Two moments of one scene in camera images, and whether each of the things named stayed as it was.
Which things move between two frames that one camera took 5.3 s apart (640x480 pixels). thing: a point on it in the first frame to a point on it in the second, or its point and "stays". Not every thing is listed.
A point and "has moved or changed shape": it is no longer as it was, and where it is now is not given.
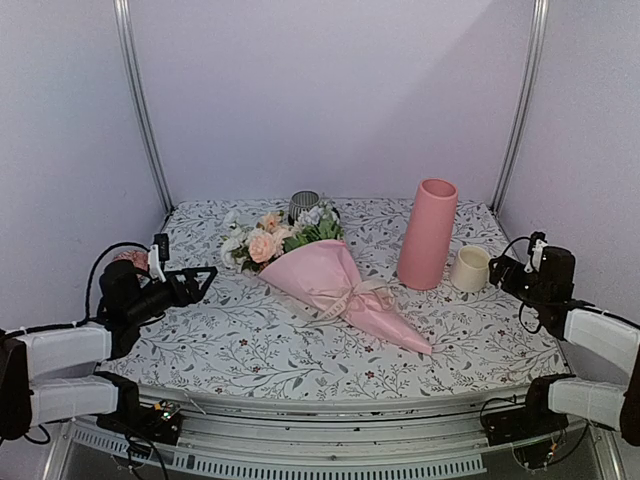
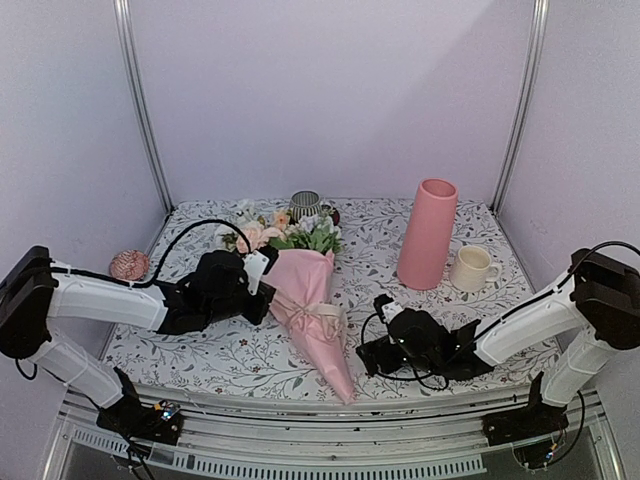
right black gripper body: (534, 296) to (389, 364)
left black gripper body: (143, 310) to (226, 308)
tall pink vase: (425, 244) stays
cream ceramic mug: (470, 270) stays
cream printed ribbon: (383, 290) to (327, 312)
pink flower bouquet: (308, 261) has moved or changed shape
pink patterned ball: (138, 257) stays
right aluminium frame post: (540, 16) stays
